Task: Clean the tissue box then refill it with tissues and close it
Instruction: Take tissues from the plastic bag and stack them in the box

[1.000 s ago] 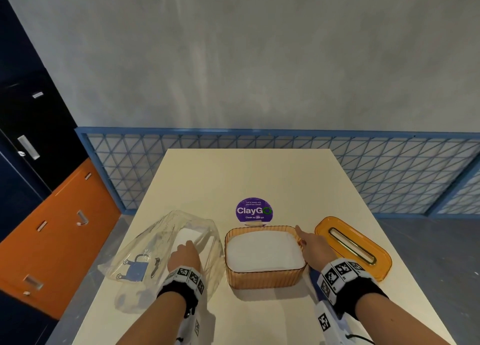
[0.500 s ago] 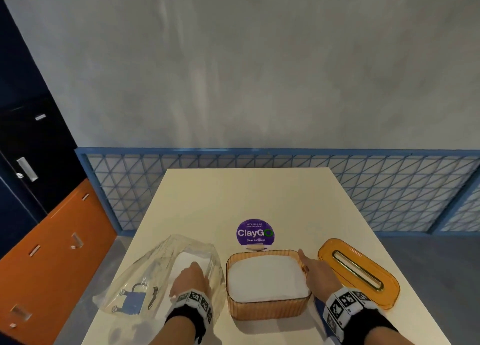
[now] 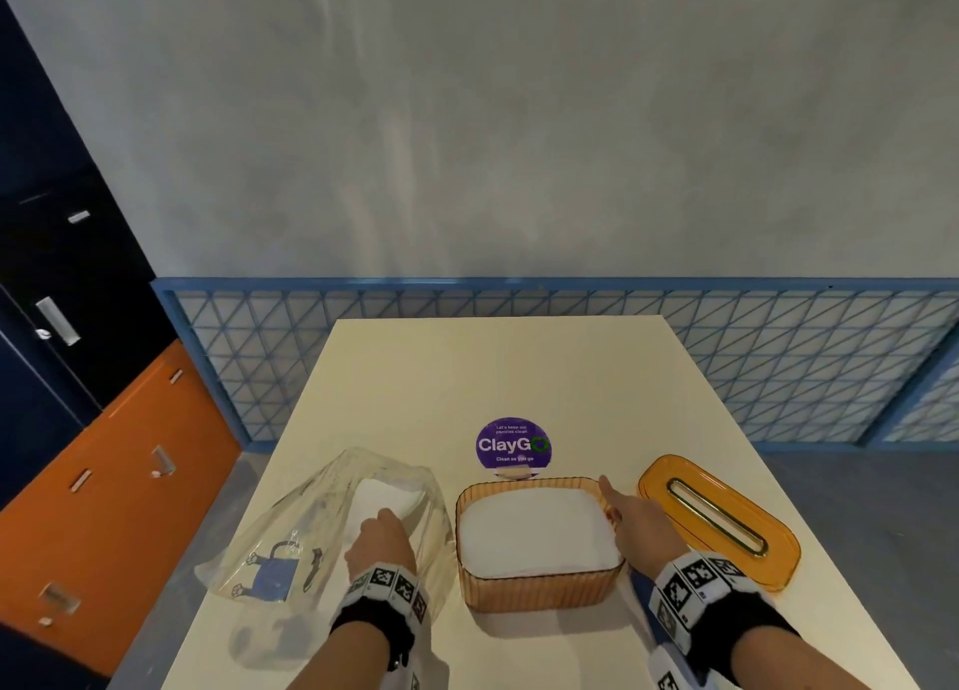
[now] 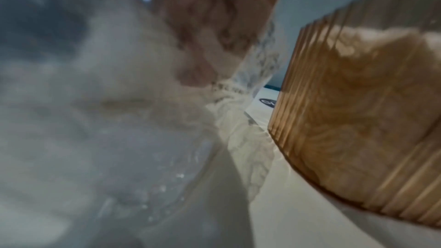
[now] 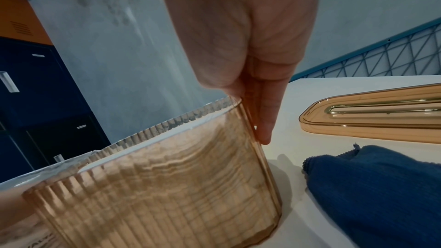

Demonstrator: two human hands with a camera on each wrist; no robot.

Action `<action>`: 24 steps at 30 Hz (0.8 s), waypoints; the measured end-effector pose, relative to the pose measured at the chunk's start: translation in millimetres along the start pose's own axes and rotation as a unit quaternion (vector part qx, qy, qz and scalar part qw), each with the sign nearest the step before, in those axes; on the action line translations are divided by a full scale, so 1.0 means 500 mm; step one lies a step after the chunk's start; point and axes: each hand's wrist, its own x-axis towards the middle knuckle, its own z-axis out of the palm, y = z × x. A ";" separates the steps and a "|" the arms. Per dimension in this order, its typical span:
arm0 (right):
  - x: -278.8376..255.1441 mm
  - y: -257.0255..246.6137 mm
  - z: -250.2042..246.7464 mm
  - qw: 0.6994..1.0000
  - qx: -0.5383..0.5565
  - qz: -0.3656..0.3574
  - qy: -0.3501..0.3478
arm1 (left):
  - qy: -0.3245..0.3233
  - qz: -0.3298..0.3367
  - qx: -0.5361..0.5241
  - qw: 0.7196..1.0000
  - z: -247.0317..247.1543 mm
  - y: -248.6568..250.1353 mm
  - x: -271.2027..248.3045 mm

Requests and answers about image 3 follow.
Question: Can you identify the blue cleaning cloth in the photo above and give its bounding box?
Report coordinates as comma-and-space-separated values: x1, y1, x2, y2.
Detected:
628, 565, 660, 638

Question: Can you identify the round purple sticker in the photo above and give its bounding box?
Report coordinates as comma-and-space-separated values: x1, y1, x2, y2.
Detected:
474, 415, 553, 471

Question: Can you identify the orange transparent tissue box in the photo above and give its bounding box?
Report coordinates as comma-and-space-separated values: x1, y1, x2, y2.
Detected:
455, 475, 627, 614

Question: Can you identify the person's right hand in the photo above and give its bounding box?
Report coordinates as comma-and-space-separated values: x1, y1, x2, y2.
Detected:
596, 474, 690, 580

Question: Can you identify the orange locker cabinet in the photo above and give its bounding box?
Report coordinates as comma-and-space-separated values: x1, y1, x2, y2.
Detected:
0, 339, 243, 680

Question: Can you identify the cat print tissue pack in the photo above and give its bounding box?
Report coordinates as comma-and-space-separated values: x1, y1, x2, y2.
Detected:
194, 445, 460, 670

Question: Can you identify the person's left hand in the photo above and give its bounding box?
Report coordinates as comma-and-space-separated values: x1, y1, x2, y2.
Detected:
343, 507, 419, 582

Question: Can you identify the black wristband with marker tags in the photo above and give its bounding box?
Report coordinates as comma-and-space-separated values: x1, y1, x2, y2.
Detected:
329, 561, 430, 672
647, 550, 801, 683

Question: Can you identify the person's left forearm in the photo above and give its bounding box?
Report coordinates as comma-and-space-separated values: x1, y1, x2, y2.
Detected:
288, 621, 393, 690

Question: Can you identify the silver bar locker handle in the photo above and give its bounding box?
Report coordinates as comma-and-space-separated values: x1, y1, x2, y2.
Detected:
33, 295, 82, 347

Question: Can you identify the dark blue locker bank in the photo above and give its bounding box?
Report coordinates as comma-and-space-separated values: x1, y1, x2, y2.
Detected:
0, 0, 178, 690

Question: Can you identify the orange slotted lid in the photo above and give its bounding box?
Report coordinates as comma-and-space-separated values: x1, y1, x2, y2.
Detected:
636, 453, 803, 593

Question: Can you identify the white tissue bundle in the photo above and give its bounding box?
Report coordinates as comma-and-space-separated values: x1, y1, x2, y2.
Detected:
458, 486, 623, 580

